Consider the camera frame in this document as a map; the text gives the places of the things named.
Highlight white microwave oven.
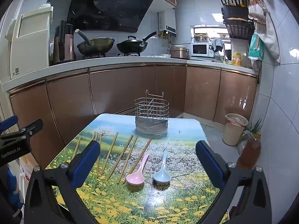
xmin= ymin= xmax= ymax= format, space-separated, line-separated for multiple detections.
xmin=191 ymin=42 xmax=214 ymax=57

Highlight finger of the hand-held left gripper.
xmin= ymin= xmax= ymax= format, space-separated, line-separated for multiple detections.
xmin=0 ymin=115 xmax=19 ymax=131
xmin=19 ymin=119 xmax=44 ymax=136

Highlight steel pot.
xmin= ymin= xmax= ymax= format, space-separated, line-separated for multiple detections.
xmin=193 ymin=33 xmax=209 ymax=43

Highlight kitchen window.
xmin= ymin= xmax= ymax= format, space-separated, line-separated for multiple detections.
xmin=190 ymin=24 xmax=232 ymax=42

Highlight black wall rack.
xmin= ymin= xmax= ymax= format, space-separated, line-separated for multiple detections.
xmin=218 ymin=0 xmax=255 ymax=38

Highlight rose gold thermos jug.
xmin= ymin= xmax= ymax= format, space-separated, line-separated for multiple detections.
xmin=53 ymin=20 xmax=75 ymax=63

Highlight cream white countertop appliance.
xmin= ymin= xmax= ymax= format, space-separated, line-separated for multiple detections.
xmin=5 ymin=3 xmax=54 ymax=80

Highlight gas stove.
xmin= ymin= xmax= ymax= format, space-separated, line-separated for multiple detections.
xmin=82 ymin=52 xmax=142 ymax=60

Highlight brass wok with steel handle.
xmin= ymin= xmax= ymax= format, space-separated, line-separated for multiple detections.
xmin=75 ymin=29 xmax=115 ymax=56

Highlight pink plastic spoon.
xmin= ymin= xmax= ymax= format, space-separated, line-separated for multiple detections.
xmin=126 ymin=153 xmax=150 ymax=185

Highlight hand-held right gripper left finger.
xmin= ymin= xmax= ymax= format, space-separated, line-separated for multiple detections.
xmin=24 ymin=141 xmax=101 ymax=224

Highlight white hanging plastic bag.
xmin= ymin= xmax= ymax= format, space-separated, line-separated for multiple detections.
xmin=248 ymin=0 xmax=281 ymax=63

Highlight black wok with lid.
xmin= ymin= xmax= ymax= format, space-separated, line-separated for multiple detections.
xmin=116 ymin=31 xmax=157 ymax=54

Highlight group of wooden chopsticks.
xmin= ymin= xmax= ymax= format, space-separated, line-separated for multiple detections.
xmin=71 ymin=132 xmax=153 ymax=184

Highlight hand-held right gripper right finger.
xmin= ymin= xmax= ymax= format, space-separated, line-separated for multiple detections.
xmin=195 ymin=140 xmax=272 ymax=224

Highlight grey blue towel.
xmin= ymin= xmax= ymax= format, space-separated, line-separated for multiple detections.
xmin=209 ymin=38 xmax=225 ymax=52

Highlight yellow oil bottle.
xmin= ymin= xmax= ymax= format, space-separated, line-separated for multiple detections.
xmin=232 ymin=50 xmax=242 ymax=66

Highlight white wall water heater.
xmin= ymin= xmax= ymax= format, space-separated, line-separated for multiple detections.
xmin=158 ymin=8 xmax=177 ymax=36

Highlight brown kitchen base cabinets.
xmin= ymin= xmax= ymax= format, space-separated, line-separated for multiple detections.
xmin=8 ymin=64 xmax=260 ymax=168

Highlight light blue plastic spoon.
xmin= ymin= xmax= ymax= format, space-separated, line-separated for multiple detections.
xmin=153 ymin=150 xmax=171 ymax=184

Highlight plastic bag with green onions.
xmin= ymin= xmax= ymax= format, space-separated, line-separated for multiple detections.
xmin=238 ymin=119 xmax=263 ymax=154

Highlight metal wire utensil holder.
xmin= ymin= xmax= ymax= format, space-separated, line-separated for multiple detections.
xmin=134 ymin=89 xmax=169 ymax=137

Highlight large amber oil bottle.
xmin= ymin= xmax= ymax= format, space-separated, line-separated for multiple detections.
xmin=236 ymin=133 xmax=261 ymax=169

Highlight beige trash bin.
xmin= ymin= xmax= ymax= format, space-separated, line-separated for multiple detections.
xmin=222 ymin=113 xmax=248 ymax=146

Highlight teal tissue pack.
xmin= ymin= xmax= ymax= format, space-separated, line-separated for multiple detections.
xmin=248 ymin=33 xmax=264 ymax=61

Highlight black glass range hood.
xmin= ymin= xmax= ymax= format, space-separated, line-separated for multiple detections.
xmin=67 ymin=0 xmax=156 ymax=33

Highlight brown rice cooker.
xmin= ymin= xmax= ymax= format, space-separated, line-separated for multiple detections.
xmin=169 ymin=46 xmax=189 ymax=59

